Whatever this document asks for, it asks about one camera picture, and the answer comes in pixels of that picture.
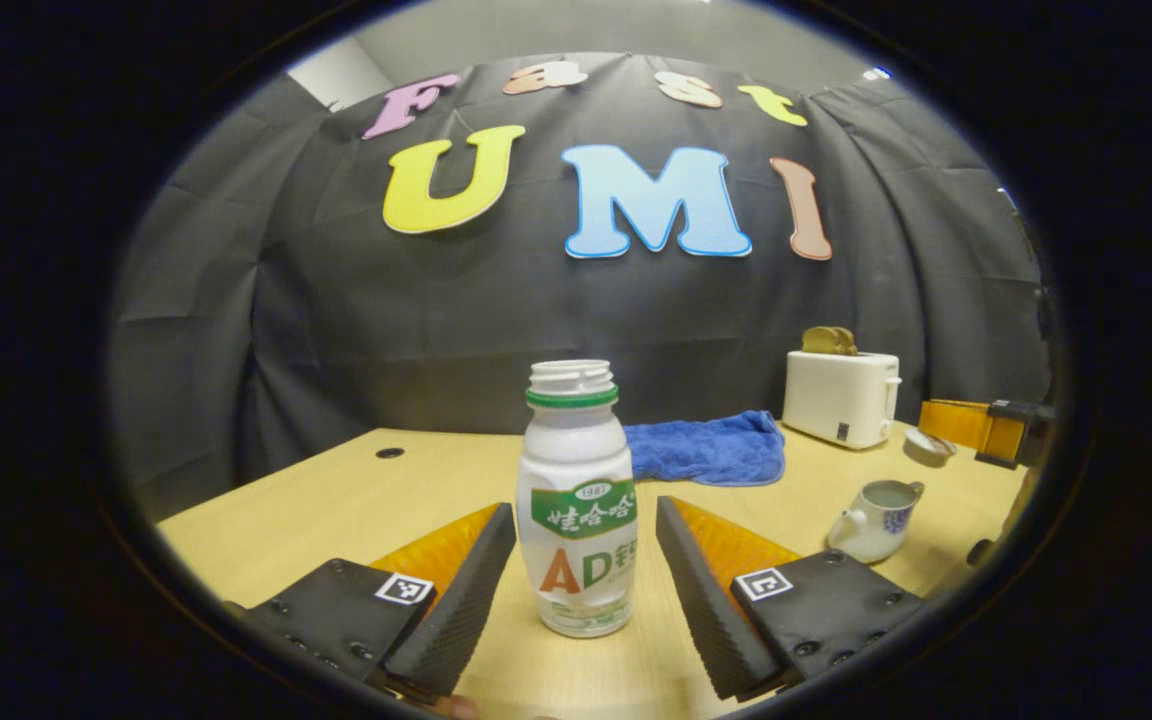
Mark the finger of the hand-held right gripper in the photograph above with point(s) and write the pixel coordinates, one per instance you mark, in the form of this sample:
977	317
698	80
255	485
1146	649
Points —
966	428

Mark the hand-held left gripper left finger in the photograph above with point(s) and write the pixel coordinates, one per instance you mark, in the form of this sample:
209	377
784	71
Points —
466	600

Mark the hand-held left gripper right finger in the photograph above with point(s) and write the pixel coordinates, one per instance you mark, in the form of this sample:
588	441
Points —
706	610

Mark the white ceramic teacup lid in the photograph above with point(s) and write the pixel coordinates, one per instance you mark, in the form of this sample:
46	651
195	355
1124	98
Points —
926	447

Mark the white plastic water bottle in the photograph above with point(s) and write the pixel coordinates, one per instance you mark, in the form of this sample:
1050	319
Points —
576	450

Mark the white toaster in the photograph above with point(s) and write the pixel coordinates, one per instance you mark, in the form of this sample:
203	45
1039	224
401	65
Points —
841	400

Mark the brown toast slice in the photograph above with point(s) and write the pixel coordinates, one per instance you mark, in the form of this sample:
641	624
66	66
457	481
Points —
816	341
844	340

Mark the blue towel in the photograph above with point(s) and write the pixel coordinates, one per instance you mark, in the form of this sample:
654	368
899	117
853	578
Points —
706	450

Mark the black backdrop cloth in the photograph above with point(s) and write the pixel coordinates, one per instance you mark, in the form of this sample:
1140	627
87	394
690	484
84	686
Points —
336	330

